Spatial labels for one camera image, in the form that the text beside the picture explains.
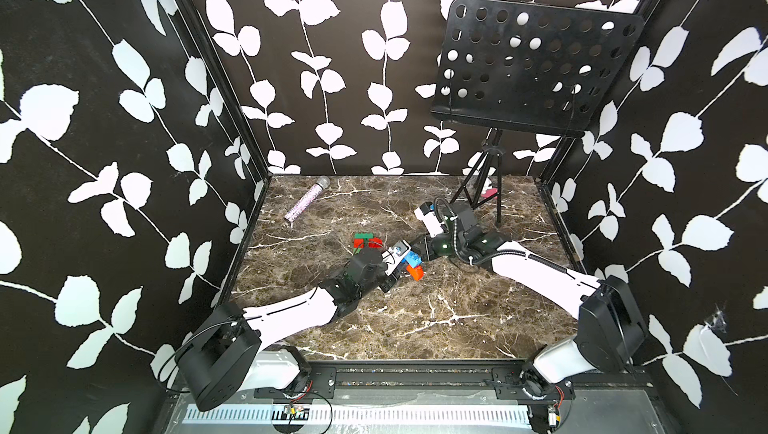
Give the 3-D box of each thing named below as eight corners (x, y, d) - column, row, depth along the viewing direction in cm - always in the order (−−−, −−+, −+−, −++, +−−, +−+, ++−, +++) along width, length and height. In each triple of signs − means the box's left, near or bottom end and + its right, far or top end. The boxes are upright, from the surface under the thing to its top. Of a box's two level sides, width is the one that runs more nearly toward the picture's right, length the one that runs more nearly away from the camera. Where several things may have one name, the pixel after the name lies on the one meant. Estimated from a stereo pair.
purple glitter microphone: (286, 221, 108) (284, 216, 106) (322, 180, 121) (320, 175, 119) (295, 224, 107) (293, 219, 104) (330, 183, 120) (329, 178, 118)
